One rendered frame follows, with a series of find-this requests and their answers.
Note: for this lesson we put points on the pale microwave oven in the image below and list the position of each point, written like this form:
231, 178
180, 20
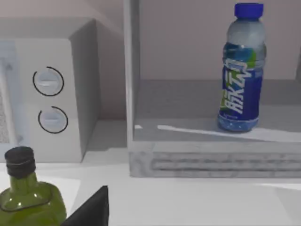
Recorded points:
58, 94

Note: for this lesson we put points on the blue plastic bottle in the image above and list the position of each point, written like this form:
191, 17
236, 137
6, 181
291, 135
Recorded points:
241, 77

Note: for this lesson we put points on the green glass bottle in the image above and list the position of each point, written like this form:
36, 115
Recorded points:
28, 200

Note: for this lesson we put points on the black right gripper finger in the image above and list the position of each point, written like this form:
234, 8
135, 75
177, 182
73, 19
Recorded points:
95, 208

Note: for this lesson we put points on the round microwave knob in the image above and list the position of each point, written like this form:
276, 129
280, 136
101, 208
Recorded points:
53, 119
48, 81

